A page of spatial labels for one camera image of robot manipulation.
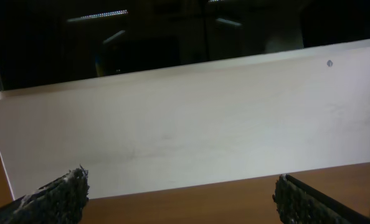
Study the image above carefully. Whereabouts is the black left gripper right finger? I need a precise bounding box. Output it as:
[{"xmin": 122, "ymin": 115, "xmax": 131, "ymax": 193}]
[{"xmin": 272, "ymin": 174, "xmax": 370, "ymax": 224}]

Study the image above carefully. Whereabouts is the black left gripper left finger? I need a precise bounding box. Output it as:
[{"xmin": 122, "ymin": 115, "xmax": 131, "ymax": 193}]
[{"xmin": 0, "ymin": 167, "xmax": 89, "ymax": 224}]

